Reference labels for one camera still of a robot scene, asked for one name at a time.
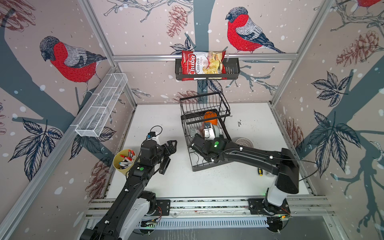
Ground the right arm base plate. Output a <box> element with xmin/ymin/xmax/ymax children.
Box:
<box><xmin>248</xmin><ymin>198</ymin><xmax>291</xmax><ymax>216</ymax></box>

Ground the red cassava chips bag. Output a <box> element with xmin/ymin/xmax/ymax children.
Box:
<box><xmin>182</xmin><ymin>51</ymin><xmax>226</xmax><ymax>76</ymax></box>

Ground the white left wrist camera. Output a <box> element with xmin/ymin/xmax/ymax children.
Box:
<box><xmin>147</xmin><ymin>131</ymin><xmax>160</xmax><ymax>144</ymax></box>

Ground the black wall basket shelf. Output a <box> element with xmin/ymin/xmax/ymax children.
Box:
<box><xmin>175</xmin><ymin>58</ymin><xmax>240</xmax><ymax>81</ymax></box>

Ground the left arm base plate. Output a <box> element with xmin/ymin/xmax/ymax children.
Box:
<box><xmin>146</xmin><ymin>199</ymin><xmax>171</xmax><ymax>217</ymax></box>

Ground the black wire dish rack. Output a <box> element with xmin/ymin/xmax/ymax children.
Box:
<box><xmin>179</xmin><ymin>91</ymin><xmax>235</xmax><ymax>172</ymax></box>

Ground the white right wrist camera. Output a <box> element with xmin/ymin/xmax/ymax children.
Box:
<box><xmin>202</xmin><ymin>127</ymin><xmax>215</xmax><ymax>140</ymax></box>

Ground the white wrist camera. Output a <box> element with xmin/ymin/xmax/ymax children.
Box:
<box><xmin>202</xmin><ymin>127</ymin><xmax>215</xmax><ymax>140</ymax></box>
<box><xmin>147</xmin><ymin>131</ymin><xmax>160</xmax><ymax>144</ymax></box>

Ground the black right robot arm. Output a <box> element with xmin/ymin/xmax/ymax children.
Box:
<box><xmin>189</xmin><ymin>134</ymin><xmax>300</xmax><ymax>207</ymax></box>

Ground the orange plastic bowl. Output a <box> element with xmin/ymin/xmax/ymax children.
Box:
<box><xmin>204</xmin><ymin>111</ymin><xmax>218</xmax><ymax>126</ymax></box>

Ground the light green ceramic bowl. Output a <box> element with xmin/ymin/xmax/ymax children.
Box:
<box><xmin>212</xmin><ymin>125</ymin><xmax>223</xmax><ymax>138</ymax></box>

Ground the white wire mesh shelf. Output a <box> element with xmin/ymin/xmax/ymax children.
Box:
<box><xmin>75</xmin><ymin>73</ymin><xmax>128</xmax><ymax>138</ymax></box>

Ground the white line patterned bowl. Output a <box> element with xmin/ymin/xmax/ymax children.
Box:
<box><xmin>235</xmin><ymin>138</ymin><xmax>254</xmax><ymax>148</ymax></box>

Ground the black stapler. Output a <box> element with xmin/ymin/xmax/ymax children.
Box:
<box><xmin>159</xmin><ymin>157</ymin><xmax>171</xmax><ymax>175</ymax></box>

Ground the yellow cup with markers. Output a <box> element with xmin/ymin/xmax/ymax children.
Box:
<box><xmin>113</xmin><ymin>149</ymin><xmax>137</xmax><ymax>176</ymax></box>

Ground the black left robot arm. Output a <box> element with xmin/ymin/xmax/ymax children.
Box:
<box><xmin>80</xmin><ymin>140</ymin><xmax>177</xmax><ymax>240</ymax></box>

